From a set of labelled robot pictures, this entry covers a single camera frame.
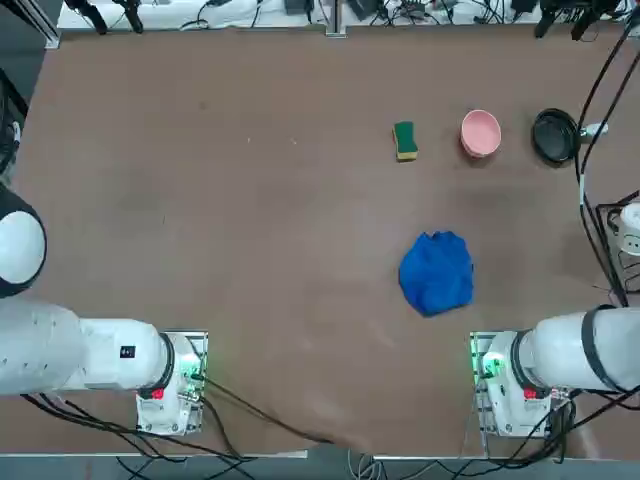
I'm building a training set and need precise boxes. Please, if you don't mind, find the green and yellow sponge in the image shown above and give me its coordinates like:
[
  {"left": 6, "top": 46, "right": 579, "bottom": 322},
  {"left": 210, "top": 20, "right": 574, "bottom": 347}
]
[{"left": 392, "top": 120, "right": 420, "bottom": 163}]

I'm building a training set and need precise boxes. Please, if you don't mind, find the pink bowl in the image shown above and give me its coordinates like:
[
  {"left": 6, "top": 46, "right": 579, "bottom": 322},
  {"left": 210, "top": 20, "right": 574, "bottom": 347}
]
[{"left": 459, "top": 109, "right": 503, "bottom": 160}]

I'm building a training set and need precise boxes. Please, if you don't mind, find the black electronic device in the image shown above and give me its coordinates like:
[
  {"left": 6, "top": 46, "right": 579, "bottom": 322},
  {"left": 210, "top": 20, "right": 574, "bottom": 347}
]
[{"left": 348, "top": 0, "right": 387, "bottom": 21}]

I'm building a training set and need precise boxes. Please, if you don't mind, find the blue cloth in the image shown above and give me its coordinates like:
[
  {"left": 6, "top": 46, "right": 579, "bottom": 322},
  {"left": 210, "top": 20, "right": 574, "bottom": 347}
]
[{"left": 398, "top": 230, "right": 475, "bottom": 318}]

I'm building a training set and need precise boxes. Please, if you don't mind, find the aluminium rail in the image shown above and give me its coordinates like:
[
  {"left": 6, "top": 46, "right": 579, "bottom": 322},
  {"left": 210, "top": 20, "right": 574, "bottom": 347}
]
[{"left": 0, "top": 0, "right": 62, "bottom": 50}]

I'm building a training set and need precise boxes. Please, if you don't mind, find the black pan with white handle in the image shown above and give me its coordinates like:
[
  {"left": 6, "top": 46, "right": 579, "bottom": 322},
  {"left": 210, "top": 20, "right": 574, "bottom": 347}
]
[{"left": 531, "top": 107, "right": 610, "bottom": 165}]

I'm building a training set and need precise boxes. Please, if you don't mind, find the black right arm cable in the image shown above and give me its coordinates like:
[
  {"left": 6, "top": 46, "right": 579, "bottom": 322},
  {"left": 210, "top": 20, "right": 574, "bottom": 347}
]
[{"left": 574, "top": 9, "right": 640, "bottom": 307}]

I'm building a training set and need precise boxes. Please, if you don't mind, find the aluminium post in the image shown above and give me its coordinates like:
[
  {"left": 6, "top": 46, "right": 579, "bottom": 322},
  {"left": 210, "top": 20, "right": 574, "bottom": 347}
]
[{"left": 325, "top": 0, "right": 347, "bottom": 37}]

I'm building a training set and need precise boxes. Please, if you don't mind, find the black right base cable bundle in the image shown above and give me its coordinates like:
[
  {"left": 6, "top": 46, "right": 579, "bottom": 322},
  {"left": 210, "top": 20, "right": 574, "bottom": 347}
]
[{"left": 459, "top": 389, "right": 640, "bottom": 469}]

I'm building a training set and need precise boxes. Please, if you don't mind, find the black left arm cable bundle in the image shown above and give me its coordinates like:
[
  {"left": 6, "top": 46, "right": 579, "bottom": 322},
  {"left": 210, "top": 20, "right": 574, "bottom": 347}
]
[{"left": 19, "top": 392, "right": 256, "bottom": 464}]

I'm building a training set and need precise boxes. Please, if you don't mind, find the black left base cable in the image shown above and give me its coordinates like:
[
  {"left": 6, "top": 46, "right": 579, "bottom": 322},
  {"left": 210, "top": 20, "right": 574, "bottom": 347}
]
[{"left": 202, "top": 377, "right": 336, "bottom": 446}]

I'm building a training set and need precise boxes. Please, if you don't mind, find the white cable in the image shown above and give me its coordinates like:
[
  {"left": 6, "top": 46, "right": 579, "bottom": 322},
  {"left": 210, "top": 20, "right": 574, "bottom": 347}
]
[{"left": 347, "top": 447, "right": 386, "bottom": 480}]

